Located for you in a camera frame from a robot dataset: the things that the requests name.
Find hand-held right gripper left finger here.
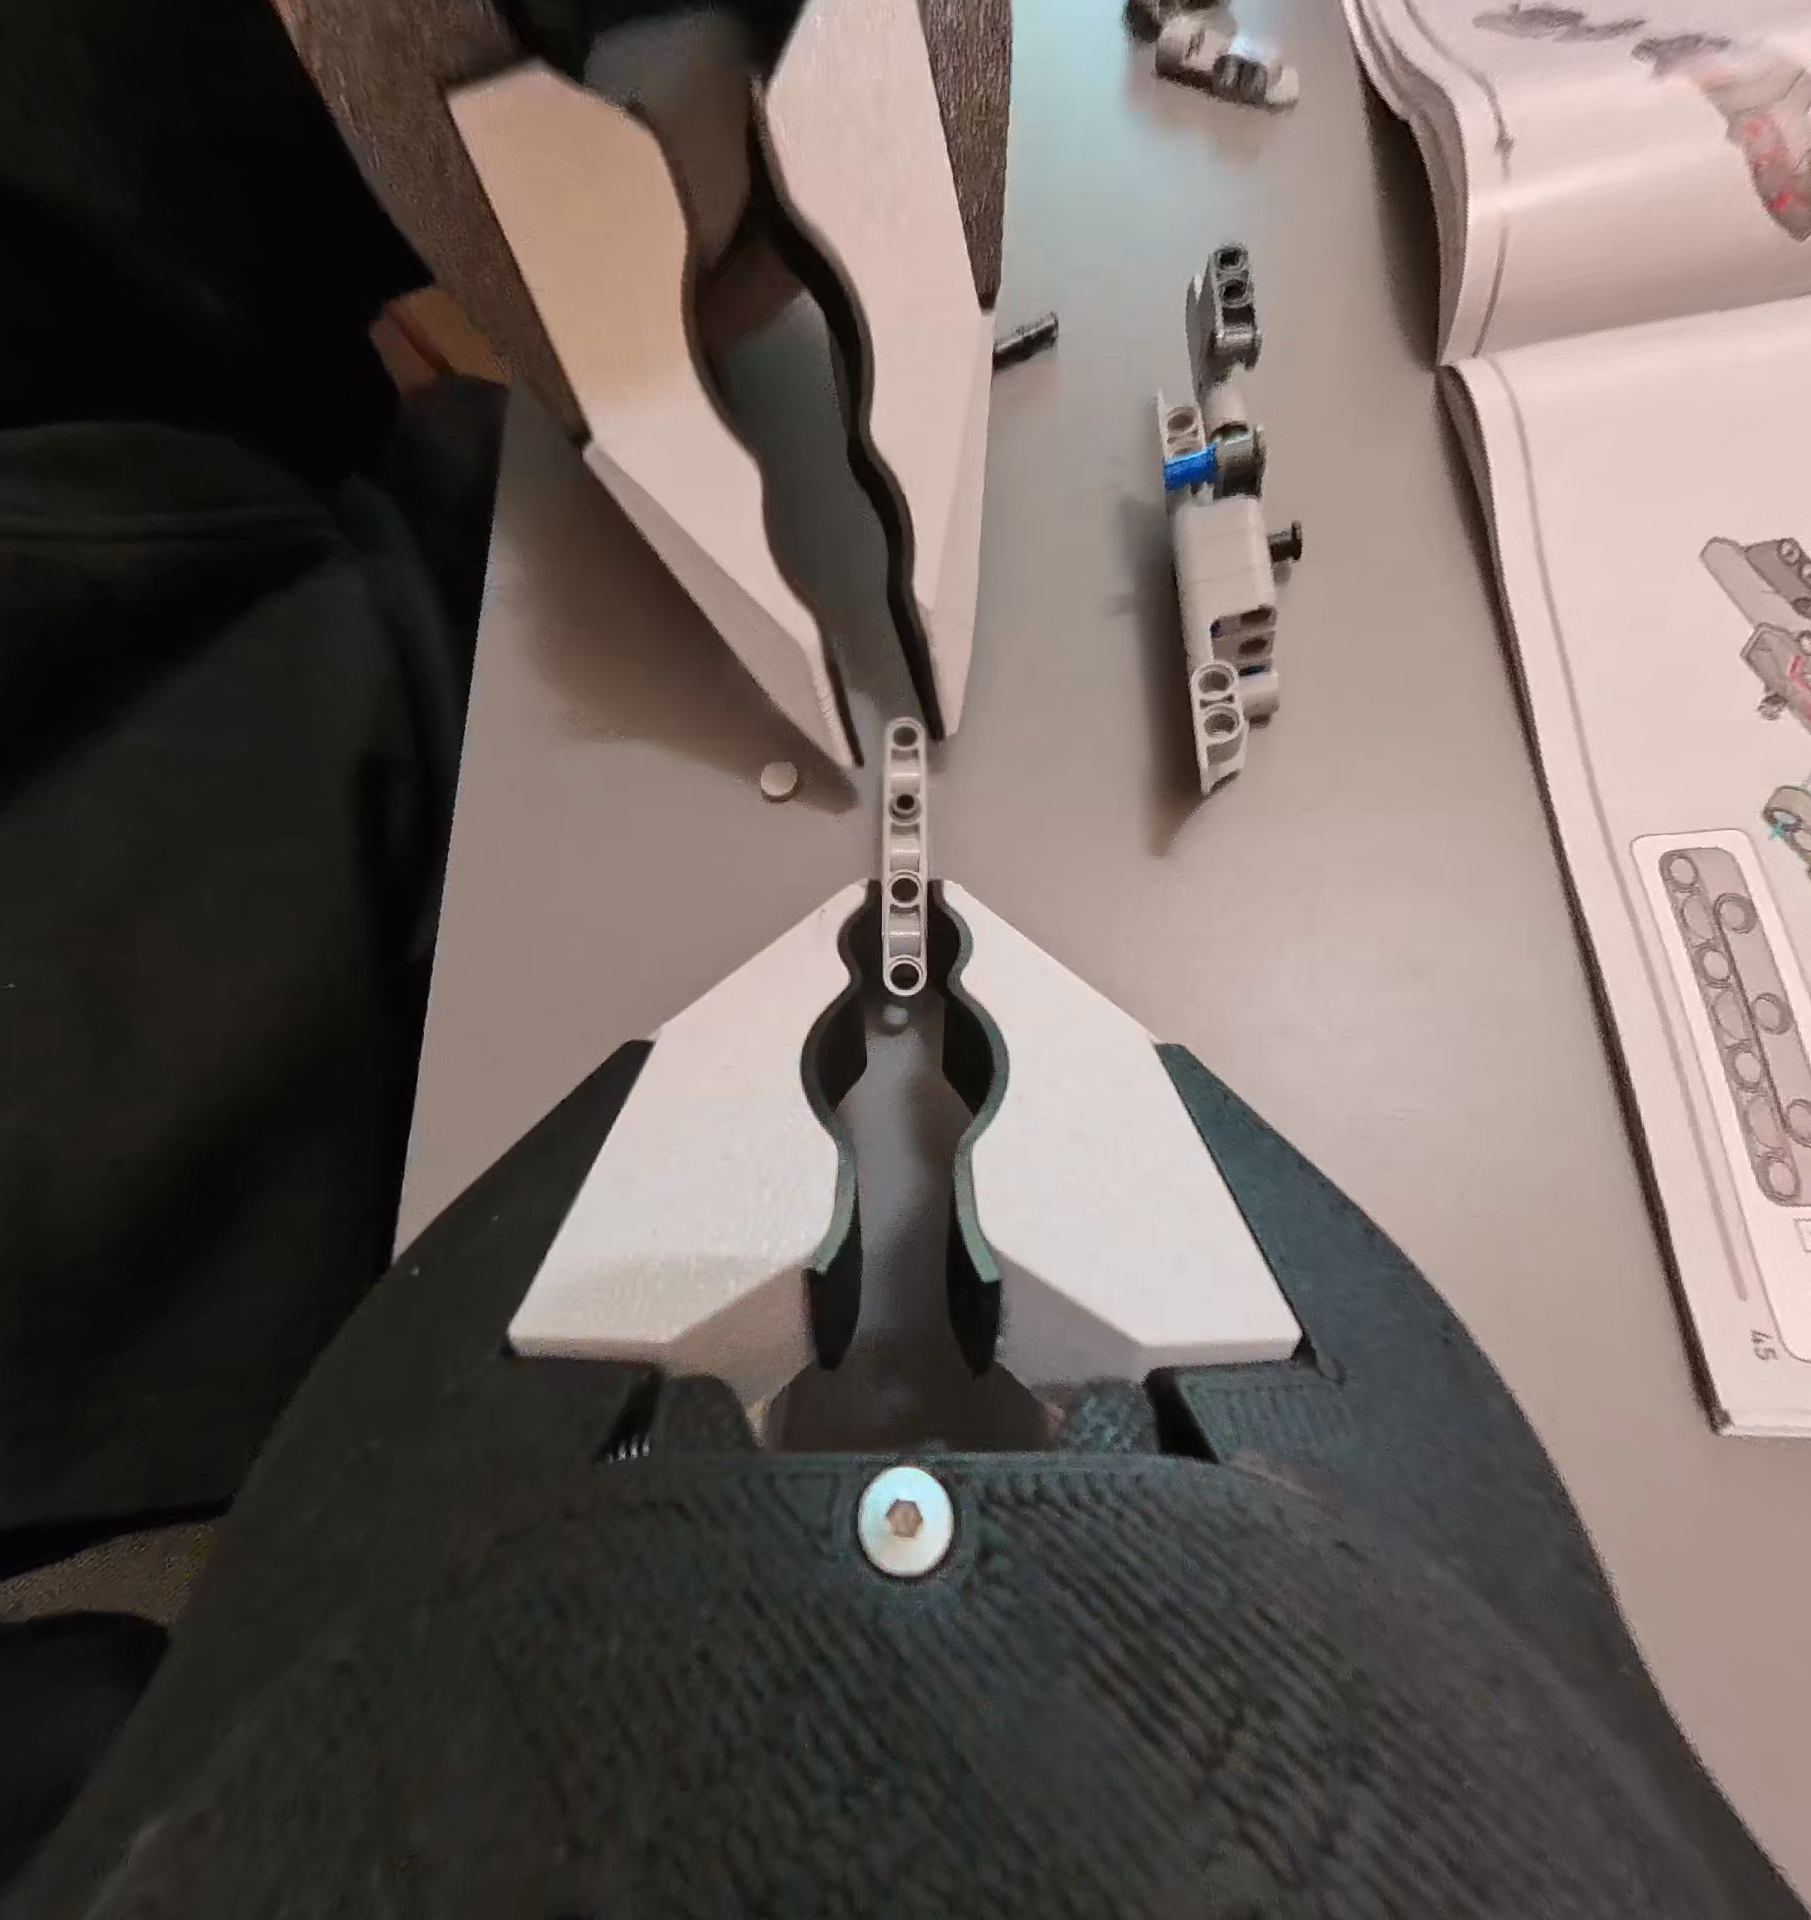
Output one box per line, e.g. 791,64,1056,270
505,881,868,1412

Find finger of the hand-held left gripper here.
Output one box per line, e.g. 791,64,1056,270
754,0,994,745
446,61,861,771

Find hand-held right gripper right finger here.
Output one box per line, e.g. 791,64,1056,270
935,881,1305,1412

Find grey toy beam with holes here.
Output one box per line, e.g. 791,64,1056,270
877,714,938,1002

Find person's left forearm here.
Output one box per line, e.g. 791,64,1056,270
0,0,442,436

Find grey desk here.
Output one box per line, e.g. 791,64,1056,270
392,0,1811,1920

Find person's left hand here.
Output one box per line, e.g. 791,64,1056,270
380,284,497,396

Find grey toy beam assembly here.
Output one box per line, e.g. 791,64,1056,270
1151,244,1305,797

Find person's black sweatshirt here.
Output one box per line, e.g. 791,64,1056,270
0,420,507,1592

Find open instruction booklet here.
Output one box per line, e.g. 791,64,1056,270
1340,0,1811,1441

